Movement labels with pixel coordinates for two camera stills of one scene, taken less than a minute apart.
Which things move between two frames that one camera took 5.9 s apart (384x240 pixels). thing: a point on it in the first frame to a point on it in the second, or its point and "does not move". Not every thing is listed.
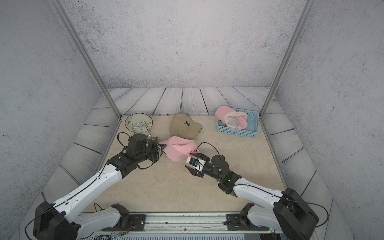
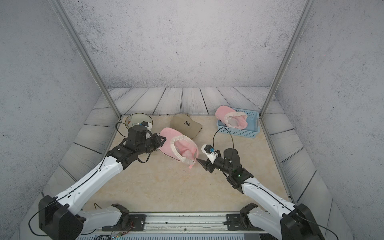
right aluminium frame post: x=307 y=11 does not move
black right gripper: x=195 y=172 to x=206 y=165
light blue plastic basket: x=252 y=130 does not move
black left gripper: x=158 y=149 to x=158 y=144
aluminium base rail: x=149 y=223 does not move
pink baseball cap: x=230 y=117 does not move
